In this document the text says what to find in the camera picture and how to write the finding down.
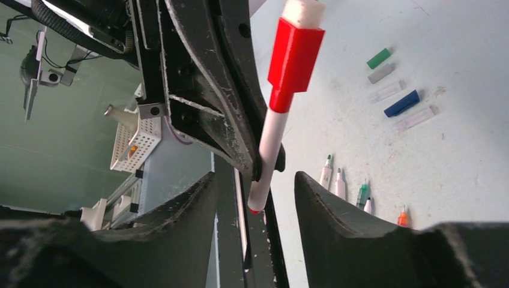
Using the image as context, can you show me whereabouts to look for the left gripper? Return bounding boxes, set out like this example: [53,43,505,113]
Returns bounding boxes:
[125,1,267,180]

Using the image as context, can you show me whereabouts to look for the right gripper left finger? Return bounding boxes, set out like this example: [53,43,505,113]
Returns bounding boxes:
[1,172,218,287]

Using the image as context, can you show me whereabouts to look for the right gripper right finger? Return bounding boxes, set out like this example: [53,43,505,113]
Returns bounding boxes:
[294,171,508,287]

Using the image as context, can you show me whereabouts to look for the orange red gel pen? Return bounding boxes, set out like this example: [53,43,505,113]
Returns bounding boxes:
[397,205,410,227]

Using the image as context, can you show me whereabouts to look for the clear red pen cap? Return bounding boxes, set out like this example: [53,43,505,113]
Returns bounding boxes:
[394,105,439,132]

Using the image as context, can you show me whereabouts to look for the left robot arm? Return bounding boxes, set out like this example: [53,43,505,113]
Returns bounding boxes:
[6,1,267,180]

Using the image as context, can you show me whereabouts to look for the white perforated basket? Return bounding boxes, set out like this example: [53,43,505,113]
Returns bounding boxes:
[109,83,163,174]

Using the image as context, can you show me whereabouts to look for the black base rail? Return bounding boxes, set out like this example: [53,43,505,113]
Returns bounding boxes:
[207,155,289,287]

